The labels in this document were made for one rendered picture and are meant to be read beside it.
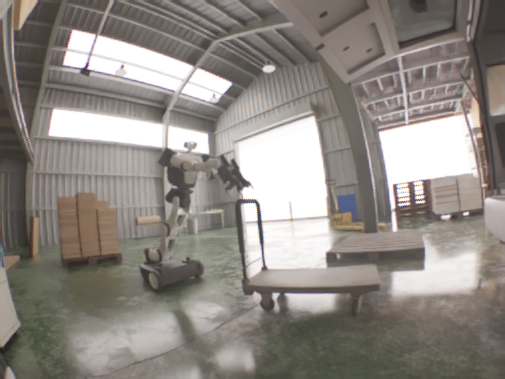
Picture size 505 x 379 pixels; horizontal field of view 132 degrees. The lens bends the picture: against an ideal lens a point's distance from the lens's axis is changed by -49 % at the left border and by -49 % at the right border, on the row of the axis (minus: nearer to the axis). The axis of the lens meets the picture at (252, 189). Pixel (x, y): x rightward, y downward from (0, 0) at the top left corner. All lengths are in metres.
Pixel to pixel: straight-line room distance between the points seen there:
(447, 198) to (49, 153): 10.95
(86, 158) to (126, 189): 1.97
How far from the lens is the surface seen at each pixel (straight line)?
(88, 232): 3.91
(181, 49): 8.71
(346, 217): 5.49
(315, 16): 1.42
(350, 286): 1.28
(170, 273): 2.16
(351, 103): 4.55
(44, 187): 8.41
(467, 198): 4.94
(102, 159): 8.74
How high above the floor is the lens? 0.68
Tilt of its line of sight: 5 degrees up
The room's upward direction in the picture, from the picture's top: 6 degrees counter-clockwise
